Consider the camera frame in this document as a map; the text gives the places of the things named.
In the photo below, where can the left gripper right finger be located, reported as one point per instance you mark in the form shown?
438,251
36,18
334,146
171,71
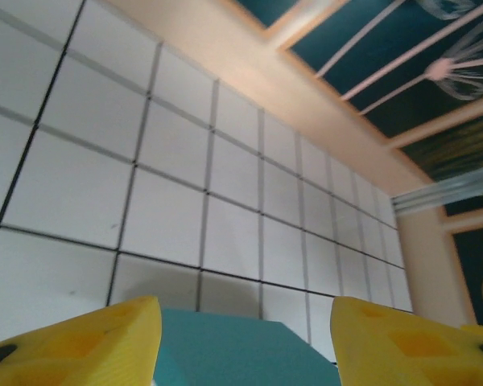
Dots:
406,354

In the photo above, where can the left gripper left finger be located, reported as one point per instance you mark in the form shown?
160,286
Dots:
84,350

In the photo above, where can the aluminium corner post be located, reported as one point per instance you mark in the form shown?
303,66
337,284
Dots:
447,193

